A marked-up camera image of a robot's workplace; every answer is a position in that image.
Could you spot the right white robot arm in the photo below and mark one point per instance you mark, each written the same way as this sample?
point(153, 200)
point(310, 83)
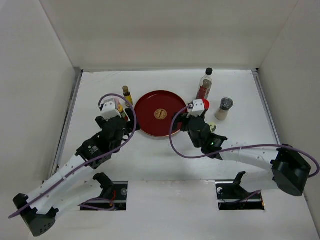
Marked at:
point(281, 167)

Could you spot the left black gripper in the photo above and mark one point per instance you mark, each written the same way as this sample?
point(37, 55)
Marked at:
point(130, 123)

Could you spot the small yellow label oil bottle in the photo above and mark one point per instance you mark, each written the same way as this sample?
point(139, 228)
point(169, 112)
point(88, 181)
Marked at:
point(127, 95)

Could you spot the round red tray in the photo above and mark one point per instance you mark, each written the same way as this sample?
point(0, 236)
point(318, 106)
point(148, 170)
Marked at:
point(155, 111)

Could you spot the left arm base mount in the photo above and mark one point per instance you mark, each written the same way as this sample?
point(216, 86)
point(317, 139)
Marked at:
point(112, 195)

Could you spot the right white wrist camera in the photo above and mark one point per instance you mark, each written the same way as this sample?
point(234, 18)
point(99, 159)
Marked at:
point(196, 108)

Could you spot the cream lid spice jar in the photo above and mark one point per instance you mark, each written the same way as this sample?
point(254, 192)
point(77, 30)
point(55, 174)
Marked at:
point(213, 126)

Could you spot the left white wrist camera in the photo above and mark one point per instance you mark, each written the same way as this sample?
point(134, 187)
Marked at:
point(110, 109)

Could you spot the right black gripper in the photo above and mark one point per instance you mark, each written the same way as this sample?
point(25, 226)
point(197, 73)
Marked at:
point(181, 118)

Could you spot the red lid chili jar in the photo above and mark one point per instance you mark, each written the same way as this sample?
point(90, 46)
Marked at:
point(206, 107)

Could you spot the tall soy sauce bottle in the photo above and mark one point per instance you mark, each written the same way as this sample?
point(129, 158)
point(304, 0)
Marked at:
point(205, 85)

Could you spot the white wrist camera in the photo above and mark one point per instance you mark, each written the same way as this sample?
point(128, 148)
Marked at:
point(110, 109)
point(196, 108)

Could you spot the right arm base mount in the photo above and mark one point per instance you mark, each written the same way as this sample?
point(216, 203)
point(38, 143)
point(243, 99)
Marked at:
point(232, 197)

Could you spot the yellow cap chili sauce bottle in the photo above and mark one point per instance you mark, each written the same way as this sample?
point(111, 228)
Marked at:
point(121, 110)

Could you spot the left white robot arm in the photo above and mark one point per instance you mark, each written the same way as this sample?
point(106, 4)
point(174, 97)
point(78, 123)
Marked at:
point(77, 183)

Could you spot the grey lid pepper shaker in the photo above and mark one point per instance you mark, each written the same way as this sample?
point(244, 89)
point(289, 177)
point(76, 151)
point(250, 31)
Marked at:
point(225, 105)

